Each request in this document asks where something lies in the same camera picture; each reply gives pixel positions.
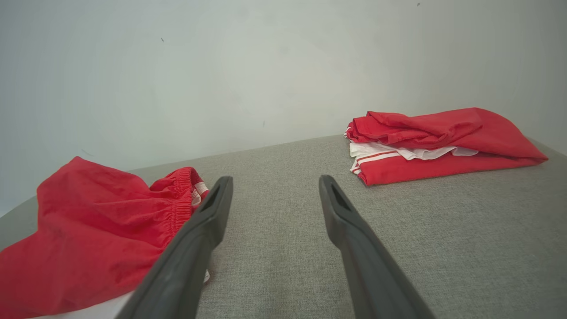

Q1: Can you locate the red shorts white trim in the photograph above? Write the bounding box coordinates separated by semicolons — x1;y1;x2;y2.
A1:
0;156;211;319

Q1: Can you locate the red jersey number 23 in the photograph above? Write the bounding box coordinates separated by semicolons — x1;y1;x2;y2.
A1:
345;107;549;187

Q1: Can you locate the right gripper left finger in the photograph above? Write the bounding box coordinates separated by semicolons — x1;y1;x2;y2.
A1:
116;176;234;319

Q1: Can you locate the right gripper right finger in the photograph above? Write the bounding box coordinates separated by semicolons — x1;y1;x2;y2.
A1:
319;175;437;319

